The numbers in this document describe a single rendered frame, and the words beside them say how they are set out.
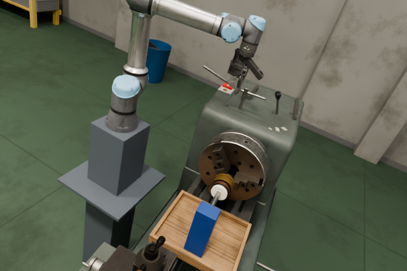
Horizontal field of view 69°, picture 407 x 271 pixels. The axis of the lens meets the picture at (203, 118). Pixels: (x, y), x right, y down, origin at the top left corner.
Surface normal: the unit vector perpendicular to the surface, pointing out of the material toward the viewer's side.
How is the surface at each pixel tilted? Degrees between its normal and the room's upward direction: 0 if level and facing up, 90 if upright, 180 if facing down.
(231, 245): 0
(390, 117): 90
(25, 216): 0
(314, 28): 90
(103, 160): 90
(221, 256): 0
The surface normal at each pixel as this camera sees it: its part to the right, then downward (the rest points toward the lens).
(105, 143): -0.45, 0.36
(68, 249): 0.24, -0.83
